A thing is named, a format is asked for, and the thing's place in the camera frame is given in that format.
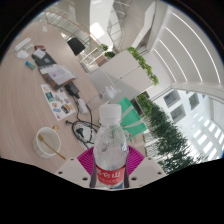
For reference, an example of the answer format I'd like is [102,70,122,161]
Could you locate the small teal tube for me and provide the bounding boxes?
[24,60,37,71]

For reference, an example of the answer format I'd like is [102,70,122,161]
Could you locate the green plants atop cabinet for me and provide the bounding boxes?
[126,46,160,87]

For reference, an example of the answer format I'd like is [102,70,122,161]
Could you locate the gold spoon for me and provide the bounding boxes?
[37,133,67,161]

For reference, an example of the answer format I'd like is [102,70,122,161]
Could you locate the long green plant hedge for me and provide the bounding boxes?
[136,93,204,174]

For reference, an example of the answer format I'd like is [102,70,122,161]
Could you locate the white power adapter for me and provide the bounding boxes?
[76,98,89,115]

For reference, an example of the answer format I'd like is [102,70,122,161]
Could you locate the open notebook with papers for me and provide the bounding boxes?
[39,63,78,90]

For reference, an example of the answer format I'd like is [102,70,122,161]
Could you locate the black tangled cables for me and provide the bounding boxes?
[64,99,101,149]

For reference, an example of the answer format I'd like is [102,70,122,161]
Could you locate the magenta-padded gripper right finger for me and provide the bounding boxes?
[124,145,167,189]

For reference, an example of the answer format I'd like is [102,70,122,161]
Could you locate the clear plastic jug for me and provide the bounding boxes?
[88,85,122,111]

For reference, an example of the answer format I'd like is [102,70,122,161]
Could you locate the white cabinet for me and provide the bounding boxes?
[88,49,158,101]

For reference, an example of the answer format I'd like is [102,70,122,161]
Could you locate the clear red-label water bottle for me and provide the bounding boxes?
[89,103,130,190]

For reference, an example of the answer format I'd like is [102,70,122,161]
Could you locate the black power adapter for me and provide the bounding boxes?
[64,81,81,99]

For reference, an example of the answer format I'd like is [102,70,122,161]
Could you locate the black office chair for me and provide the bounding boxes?
[66,37,87,57]

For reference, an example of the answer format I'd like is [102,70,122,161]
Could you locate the white power strip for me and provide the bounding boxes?
[13,37,32,52]

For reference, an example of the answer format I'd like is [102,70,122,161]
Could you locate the ceiling light strips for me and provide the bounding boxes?
[159,13,224,84]

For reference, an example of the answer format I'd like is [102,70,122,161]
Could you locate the white ribbed mug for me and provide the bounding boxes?
[32,126,63,159]

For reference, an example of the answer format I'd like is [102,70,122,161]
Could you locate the colourful sticker sheet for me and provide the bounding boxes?
[40,83,77,122]

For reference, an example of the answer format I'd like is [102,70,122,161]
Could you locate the white staircase with railing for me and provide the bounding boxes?
[106,0,134,51]

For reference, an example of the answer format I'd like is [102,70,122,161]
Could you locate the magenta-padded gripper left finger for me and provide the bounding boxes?
[54,146,97,188]

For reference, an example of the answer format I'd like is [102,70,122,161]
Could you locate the small white pouch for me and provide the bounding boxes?
[15,49,30,60]

